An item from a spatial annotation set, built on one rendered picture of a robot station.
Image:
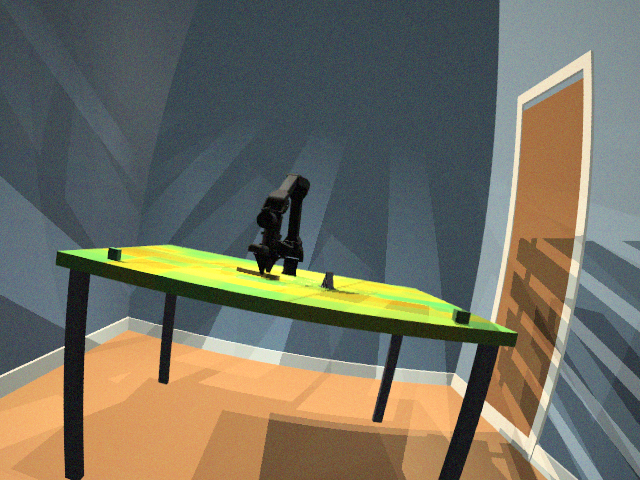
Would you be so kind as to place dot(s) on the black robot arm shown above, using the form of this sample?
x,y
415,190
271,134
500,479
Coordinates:
x,y
296,187

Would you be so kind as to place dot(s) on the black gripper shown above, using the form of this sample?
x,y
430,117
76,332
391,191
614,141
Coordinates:
x,y
265,257

